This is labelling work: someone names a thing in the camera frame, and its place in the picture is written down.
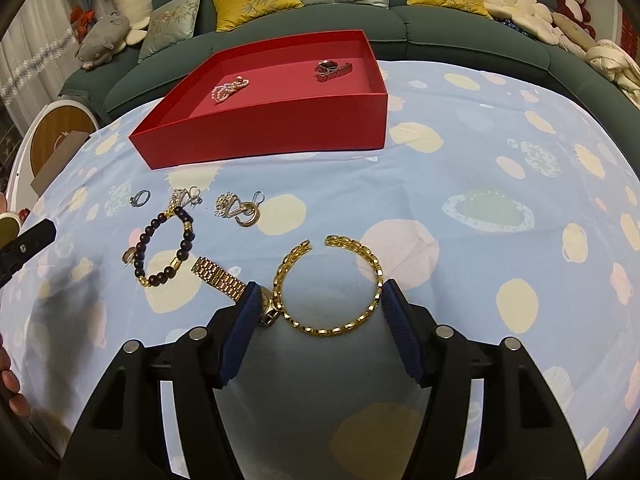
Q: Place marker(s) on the left grey-green embroidered cushion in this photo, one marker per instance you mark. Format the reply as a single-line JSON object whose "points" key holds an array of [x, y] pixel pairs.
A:
{"points": [[171, 23]]}

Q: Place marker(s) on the silver red clip brooch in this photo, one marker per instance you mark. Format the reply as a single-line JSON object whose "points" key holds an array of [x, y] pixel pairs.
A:
{"points": [[328, 69]]}

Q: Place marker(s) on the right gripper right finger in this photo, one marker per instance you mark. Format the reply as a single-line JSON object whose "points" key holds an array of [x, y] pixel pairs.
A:
{"points": [[437, 357]]}

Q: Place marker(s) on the brown paper bag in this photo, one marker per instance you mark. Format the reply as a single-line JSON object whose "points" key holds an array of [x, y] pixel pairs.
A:
{"points": [[50, 159]]}

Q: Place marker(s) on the blue patterned tablecloth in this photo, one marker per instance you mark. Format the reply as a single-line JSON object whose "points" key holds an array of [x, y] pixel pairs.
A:
{"points": [[503, 208]]}

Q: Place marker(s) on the white sheer curtain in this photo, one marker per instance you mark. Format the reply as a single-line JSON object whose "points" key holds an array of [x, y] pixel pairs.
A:
{"points": [[37, 56]]}

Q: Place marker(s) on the cream knot pillow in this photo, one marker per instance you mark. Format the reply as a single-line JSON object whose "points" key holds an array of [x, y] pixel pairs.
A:
{"points": [[617, 66]]}

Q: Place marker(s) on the beige potato plush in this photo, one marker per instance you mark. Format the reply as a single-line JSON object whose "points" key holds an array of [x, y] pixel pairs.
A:
{"points": [[573, 32]]}

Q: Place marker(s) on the white round wooden appliance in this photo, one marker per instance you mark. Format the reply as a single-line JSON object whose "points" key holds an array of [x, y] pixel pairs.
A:
{"points": [[53, 124]]}

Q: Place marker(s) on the white flower-shaped cushion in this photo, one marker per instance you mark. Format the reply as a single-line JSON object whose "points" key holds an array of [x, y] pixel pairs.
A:
{"points": [[531, 16]]}

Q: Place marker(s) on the person's left hand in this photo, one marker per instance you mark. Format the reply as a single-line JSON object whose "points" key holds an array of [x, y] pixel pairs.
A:
{"points": [[17, 401]]}

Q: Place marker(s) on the gold hoop earring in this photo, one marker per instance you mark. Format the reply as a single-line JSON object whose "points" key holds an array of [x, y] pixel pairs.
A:
{"points": [[248, 214]]}

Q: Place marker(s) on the silver crystal earring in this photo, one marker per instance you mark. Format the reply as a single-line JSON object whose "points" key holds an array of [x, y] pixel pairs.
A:
{"points": [[182, 197]]}

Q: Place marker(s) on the red jewelry tray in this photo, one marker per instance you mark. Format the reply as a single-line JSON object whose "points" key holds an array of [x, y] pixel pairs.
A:
{"points": [[263, 99]]}

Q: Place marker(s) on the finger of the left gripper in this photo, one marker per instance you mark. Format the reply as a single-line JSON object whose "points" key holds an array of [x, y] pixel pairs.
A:
{"points": [[26, 246]]}

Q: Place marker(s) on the silver dangling earring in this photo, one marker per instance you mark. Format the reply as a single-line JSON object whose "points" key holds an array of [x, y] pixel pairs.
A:
{"points": [[228, 205]]}

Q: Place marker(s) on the orange curtain tieback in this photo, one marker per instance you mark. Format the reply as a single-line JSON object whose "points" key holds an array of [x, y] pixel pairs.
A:
{"points": [[81, 22]]}

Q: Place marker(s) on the green sofa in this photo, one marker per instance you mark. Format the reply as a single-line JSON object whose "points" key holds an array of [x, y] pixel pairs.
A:
{"points": [[399, 32]]}

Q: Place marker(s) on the small shell earring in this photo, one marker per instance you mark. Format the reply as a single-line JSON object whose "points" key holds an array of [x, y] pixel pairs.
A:
{"points": [[128, 256]]}

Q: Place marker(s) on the gold chain bangle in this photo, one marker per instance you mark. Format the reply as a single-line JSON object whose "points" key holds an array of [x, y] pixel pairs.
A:
{"points": [[331, 302]]}

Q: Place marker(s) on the grey pig plush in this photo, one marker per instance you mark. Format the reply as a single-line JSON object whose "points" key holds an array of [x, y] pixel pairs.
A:
{"points": [[105, 39]]}

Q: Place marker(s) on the gold wristwatch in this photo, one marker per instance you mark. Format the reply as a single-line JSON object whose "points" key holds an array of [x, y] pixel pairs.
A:
{"points": [[214, 275]]}

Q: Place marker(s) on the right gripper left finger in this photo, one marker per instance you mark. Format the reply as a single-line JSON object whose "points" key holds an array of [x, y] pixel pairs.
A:
{"points": [[206, 359]]}

